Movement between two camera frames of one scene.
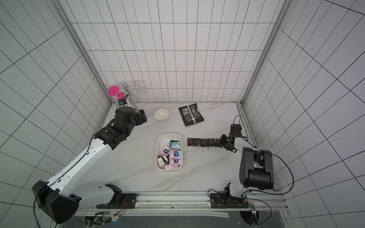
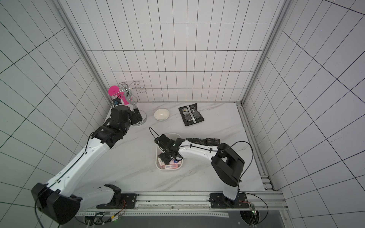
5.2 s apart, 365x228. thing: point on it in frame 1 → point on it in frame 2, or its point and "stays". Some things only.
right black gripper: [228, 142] → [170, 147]
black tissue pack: [211, 142] stays
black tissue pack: [204, 143] stays
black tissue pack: [217, 144] stays
